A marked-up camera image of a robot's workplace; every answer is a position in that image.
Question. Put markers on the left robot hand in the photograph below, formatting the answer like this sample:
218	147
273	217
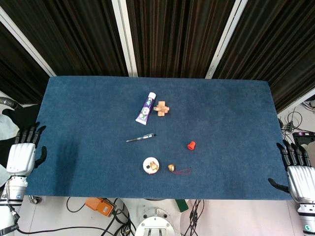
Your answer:
21	157

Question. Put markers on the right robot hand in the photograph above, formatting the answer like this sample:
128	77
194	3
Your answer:
299	175

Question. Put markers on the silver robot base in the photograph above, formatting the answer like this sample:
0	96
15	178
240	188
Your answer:
155	225

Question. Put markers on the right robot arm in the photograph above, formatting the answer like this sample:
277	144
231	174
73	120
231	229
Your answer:
306	218

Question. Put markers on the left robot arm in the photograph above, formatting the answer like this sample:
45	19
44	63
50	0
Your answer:
11	204

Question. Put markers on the black box with purple label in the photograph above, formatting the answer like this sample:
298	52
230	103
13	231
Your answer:
305	138

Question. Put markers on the table caster wheel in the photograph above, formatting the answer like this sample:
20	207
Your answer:
35	199

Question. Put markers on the black power strip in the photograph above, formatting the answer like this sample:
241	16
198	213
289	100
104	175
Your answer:
291	127

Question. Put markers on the blue table cloth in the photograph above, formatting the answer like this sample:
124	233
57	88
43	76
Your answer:
98	137

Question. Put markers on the orange pedal box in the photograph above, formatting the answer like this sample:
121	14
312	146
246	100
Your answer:
99	207

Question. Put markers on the small red cap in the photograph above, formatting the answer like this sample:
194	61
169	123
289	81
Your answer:
191	145

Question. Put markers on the black pen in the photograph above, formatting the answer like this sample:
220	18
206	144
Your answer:
140	138

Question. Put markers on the green block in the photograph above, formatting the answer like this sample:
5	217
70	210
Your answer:
181	205

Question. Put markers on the round white toy case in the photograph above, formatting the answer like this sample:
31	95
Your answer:
150	166

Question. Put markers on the purple white tube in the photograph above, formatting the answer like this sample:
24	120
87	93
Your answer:
145	108

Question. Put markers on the wooden burr puzzle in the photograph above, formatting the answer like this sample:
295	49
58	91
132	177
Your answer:
162	108

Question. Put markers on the white aluminium post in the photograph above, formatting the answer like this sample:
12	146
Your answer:
124	37
24	45
296	104
226	39

